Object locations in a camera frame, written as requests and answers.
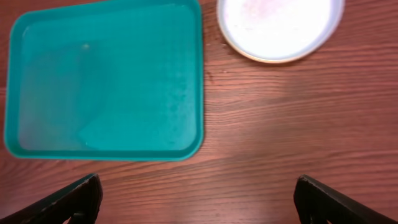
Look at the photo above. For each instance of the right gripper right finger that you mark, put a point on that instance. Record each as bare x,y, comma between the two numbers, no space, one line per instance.
317,203

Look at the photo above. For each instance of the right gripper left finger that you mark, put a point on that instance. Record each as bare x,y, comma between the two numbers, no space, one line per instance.
76,203

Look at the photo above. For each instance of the light blue plate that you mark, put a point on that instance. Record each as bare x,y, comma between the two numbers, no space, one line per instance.
278,31

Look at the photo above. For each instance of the teal plastic tray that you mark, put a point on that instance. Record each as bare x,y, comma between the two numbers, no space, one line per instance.
109,80

